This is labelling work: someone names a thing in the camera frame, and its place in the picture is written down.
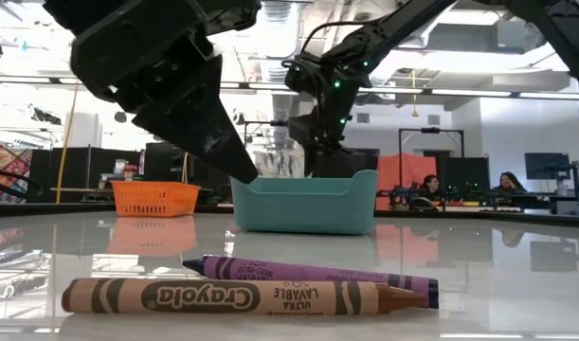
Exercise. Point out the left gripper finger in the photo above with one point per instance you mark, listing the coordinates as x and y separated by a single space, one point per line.
213 80
199 132

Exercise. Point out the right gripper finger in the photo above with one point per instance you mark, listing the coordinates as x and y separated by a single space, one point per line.
315 163
343 163

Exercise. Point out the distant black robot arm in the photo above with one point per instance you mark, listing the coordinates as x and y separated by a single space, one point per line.
410 201

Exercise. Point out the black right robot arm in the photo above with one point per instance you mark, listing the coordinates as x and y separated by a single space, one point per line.
459 14

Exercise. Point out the long white light bar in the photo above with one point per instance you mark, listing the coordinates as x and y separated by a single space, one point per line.
393 90
229 85
469 93
267 86
554 95

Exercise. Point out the white crumpled plastic cover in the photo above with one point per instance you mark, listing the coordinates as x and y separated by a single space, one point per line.
275 163

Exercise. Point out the black hanging spotlight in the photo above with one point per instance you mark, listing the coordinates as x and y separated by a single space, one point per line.
121 117
239 118

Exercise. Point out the teal plastic bin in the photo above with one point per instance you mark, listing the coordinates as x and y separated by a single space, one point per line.
308 210

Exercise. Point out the orange partition panel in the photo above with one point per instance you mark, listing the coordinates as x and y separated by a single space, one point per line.
398 168

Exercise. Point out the orange plastic basket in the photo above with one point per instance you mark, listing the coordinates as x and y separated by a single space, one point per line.
154 201

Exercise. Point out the white bottle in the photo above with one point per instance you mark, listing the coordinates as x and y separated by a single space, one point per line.
120 166

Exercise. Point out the person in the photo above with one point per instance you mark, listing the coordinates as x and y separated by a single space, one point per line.
507 182
431 185

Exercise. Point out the purple crayon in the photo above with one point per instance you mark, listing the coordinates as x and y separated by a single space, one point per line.
317 272

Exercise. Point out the brown crayon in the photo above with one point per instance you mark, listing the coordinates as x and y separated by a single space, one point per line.
213 297

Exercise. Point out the colourful patterned quilt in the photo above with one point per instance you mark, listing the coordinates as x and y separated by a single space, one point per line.
7 163

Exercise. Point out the black computer monitor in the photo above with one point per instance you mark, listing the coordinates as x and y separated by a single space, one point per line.
547 166

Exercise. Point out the gray equipment box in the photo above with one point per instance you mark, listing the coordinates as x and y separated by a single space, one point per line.
573 203

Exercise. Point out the square wall vent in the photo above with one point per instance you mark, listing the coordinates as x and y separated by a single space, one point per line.
433 119
362 118

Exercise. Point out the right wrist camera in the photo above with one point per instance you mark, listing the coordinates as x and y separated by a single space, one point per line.
303 73

